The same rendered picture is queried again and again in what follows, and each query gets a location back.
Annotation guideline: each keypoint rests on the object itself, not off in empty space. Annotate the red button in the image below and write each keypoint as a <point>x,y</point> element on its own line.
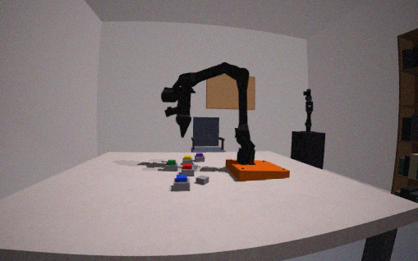
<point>187,170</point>

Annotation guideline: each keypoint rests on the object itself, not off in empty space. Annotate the yellow button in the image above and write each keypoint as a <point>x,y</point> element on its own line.
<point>187,160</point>

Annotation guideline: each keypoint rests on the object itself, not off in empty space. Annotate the purple button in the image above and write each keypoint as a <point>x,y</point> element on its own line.
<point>199,157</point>

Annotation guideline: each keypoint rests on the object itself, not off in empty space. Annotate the blue button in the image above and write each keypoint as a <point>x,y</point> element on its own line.
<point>181,183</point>

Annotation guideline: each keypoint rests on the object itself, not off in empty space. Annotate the green button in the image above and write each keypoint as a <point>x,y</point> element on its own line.
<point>171,166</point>

